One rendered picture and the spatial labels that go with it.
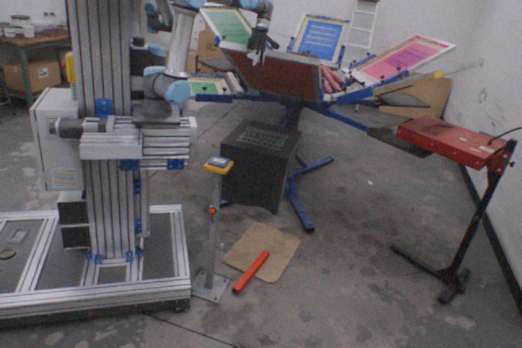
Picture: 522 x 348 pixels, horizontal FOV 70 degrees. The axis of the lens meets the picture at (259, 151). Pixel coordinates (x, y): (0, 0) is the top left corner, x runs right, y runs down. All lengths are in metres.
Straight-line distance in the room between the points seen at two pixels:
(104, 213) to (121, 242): 0.24
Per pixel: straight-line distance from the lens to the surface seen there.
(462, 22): 6.78
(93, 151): 1.83
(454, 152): 2.66
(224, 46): 2.24
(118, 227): 2.45
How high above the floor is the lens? 1.97
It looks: 26 degrees down
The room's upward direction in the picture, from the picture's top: 8 degrees clockwise
